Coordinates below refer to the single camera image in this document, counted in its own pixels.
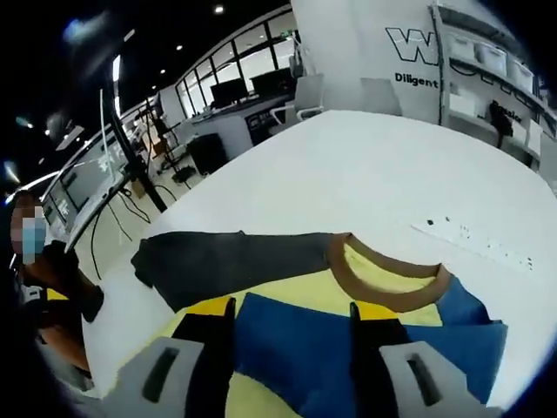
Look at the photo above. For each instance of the large silver desk monitor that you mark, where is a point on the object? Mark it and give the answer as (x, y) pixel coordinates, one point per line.
(93, 178)

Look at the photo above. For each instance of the black computer monitor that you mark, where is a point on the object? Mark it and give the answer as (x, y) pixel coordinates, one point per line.
(270, 82)
(228, 92)

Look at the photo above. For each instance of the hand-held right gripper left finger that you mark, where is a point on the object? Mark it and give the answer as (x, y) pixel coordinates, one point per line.
(204, 357)

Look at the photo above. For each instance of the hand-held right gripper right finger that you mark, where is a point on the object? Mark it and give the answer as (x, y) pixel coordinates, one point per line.
(378, 348)

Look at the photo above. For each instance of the black device on shelf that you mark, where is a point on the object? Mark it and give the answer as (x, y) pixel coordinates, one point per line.
(501, 124)

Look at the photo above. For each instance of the yellow blue grey t-shirt garment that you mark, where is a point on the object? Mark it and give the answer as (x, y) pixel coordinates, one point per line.
(296, 339)

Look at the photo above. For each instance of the white office chair with armrests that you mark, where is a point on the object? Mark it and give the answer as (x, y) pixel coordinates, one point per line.
(304, 96)

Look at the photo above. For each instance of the blue face mask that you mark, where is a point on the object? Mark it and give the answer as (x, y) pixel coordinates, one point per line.
(34, 256)

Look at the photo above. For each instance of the white shelving rack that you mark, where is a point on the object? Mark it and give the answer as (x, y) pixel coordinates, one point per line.
(491, 87)

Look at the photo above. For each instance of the white storage bin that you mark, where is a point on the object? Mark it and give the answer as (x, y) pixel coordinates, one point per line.
(462, 47)
(521, 73)
(491, 56)

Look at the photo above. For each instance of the black pole stand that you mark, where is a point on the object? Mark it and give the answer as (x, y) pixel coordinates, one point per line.
(130, 139)

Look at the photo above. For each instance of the pale grey office chair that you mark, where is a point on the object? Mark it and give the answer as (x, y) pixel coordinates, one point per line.
(380, 96)

